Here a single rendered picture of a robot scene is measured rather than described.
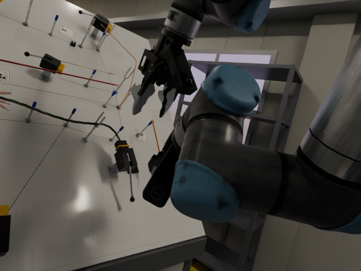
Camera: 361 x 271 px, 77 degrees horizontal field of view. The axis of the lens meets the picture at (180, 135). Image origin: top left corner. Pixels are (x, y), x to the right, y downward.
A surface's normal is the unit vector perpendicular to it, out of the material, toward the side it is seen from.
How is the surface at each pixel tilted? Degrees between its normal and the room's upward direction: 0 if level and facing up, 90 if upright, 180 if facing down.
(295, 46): 90
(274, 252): 90
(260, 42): 90
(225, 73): 53
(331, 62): 90
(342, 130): 110
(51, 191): 48
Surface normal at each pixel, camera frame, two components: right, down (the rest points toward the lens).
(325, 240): -0.58, -0.07
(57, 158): 0.62, -0.50
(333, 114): -0.97, -0.03
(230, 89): 0.35, -0.48
